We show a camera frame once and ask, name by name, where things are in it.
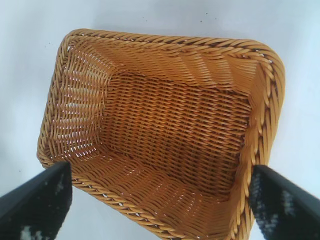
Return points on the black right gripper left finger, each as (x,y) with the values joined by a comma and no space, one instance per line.
(32,207)

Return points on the brown woven wicker basket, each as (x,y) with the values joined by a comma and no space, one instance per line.
(175,125)

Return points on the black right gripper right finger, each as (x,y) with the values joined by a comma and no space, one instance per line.
(287,207)

